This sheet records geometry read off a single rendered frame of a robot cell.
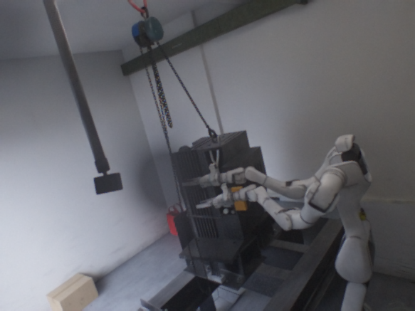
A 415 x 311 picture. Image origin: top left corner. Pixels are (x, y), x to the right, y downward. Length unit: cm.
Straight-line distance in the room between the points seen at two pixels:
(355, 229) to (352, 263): 16
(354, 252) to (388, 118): 147
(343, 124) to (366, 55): 59
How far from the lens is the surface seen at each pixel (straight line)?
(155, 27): 186
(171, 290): 234
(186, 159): 210
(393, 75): 265
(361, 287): 166
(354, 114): 275
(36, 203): 378
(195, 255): 215
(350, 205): 143
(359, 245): 147
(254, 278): 233
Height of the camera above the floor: 198
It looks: 11 degrees down
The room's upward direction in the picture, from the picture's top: 15 degrees counter-clockwise
